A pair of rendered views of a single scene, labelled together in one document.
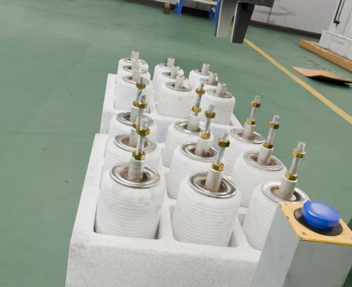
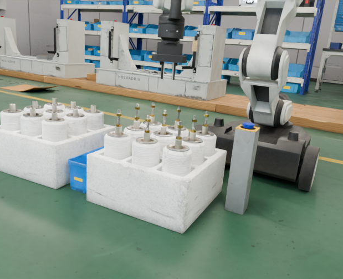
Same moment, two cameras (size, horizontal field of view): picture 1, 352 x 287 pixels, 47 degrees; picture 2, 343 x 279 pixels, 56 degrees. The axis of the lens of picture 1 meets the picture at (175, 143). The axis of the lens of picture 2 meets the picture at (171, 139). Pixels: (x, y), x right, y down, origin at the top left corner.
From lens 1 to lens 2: 0.87 m
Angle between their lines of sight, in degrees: 52
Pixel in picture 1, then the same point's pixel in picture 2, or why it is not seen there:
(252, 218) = not seen: hidden behind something
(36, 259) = (124, 227)
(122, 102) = (56, 137)
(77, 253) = (188, 186)
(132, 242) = (194, 172)
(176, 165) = (162, 143)
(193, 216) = (198, 153)
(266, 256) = (237, 147)
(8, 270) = (126, 237)
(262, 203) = (205, 138)
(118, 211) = (187, 163)
